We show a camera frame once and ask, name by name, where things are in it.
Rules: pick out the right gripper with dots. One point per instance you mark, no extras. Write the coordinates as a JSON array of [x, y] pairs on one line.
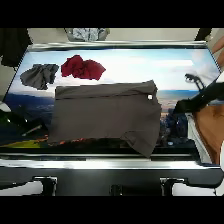
[[183, 106]]

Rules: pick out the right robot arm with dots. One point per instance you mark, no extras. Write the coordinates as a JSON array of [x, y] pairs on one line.
[[208, 93]]

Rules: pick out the person's forearm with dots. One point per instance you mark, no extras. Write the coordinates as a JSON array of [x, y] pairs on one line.
[[219, 53]]

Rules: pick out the red garment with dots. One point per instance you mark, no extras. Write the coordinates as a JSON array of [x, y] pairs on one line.
[[81, 68]]

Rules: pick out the white patterned garment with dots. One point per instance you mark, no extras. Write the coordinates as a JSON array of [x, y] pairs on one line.
[[87, 33]]

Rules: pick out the grey garment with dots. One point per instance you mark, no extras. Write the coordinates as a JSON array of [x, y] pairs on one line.
[[39, 76]]

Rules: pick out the silver frame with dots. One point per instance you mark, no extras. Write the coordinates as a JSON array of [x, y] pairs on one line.
[[110, 163]]

